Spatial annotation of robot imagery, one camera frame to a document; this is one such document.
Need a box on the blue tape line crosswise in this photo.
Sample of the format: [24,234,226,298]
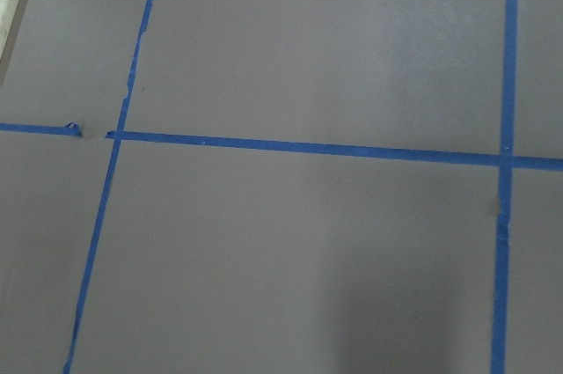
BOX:
[121,131,562,172]

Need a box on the blue tape line lengthwise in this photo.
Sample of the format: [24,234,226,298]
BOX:
[62,0,154,374]
[490,0,518,374]

